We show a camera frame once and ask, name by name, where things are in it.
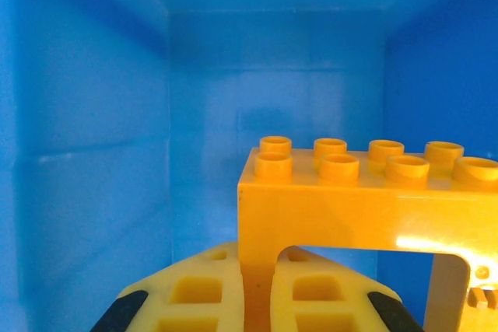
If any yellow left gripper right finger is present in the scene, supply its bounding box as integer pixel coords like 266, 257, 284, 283
269, 245, 426, 332

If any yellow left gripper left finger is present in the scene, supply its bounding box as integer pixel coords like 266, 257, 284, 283
91, 240, 245, 332

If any orange arch frame lego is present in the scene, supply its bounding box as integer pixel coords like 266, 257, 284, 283
237, 135, 498, 332

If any blue plastic bin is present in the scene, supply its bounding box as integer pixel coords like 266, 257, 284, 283
0, 0, 498, 332

